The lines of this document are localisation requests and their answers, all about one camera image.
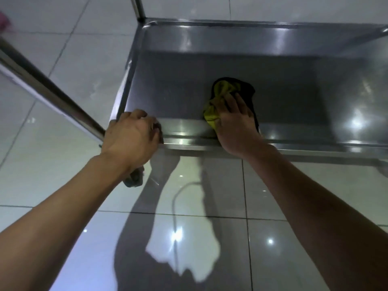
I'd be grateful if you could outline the person's right hand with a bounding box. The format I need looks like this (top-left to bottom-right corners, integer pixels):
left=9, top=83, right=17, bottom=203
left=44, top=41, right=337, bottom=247
left=212, top=93, right=264, bottom=160

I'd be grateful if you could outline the person's left hand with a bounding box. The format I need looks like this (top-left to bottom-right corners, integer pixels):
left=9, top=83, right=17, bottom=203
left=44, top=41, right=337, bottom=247
left=101, top=109, right=164, bottom=176

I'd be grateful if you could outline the grey and yellow cleaning cloth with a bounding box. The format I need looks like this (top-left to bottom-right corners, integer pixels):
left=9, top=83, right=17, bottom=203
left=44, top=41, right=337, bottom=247
left=203, top=77, right=260, bottom=138

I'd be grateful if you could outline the black grip steel cart handle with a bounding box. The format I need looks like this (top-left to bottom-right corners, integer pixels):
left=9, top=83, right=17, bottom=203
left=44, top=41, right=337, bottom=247
left=0, top=0, right=147, bottom=143

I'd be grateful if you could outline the person's left forearm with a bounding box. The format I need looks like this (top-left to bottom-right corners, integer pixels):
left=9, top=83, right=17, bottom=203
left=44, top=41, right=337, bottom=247
left=0, top=154, right=131, bottom=291

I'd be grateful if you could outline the person's right forearm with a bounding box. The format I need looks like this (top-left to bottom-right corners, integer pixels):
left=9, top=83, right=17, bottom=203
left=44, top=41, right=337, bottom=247
left=247, top=145, right=388, bottom=291

